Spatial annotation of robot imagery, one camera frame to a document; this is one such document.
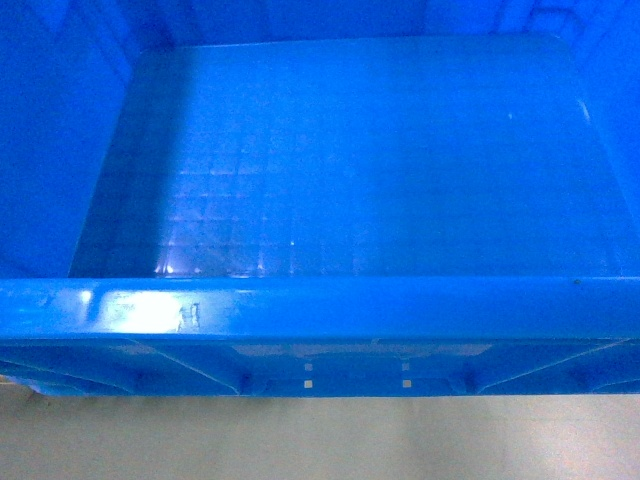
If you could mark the blue plastic crate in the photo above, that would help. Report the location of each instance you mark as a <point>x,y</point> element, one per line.
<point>320,198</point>

